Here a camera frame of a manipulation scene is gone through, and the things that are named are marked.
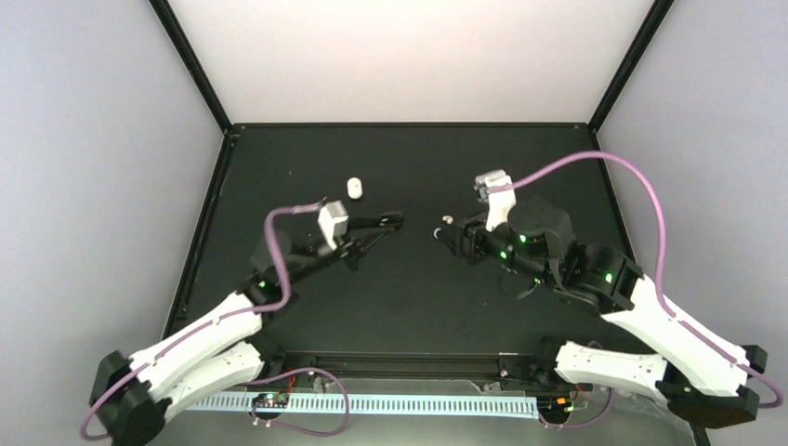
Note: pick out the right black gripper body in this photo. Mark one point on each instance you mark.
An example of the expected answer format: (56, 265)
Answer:
(475, 251)

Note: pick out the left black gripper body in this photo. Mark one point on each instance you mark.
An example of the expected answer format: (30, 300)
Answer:
(345, 248)

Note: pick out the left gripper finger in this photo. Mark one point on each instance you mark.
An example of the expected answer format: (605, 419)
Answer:
(355, 221)
(369, 236)

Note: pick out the black gold charging case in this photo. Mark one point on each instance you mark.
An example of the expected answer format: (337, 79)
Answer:
(392, 220)

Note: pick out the white earbud case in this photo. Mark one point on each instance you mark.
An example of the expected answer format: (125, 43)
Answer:
(354, 188)

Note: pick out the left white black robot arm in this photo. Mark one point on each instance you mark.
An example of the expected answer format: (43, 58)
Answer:
(133, 397)

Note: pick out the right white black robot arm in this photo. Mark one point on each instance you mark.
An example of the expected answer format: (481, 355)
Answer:
(689, 371)

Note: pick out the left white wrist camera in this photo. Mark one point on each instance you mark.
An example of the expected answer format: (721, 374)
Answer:
(333, 222)

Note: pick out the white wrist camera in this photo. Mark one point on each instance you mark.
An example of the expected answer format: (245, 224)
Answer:
(333, 222)
(495, 188)

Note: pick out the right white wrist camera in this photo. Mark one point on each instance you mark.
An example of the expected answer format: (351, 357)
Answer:
(495, 188)

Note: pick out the black mounting rail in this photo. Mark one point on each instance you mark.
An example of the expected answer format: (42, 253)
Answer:
(517, 372)

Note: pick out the white slotted cable duct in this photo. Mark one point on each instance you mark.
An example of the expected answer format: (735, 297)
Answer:
(440, 405)

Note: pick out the left black corner post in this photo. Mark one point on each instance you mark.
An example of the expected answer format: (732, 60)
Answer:
(181, 43)

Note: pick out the black corner post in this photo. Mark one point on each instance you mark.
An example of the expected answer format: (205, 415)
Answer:
(181, 43)
(648, 28)

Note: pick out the right black corner post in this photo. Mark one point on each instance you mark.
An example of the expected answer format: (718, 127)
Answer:
(648, 28)

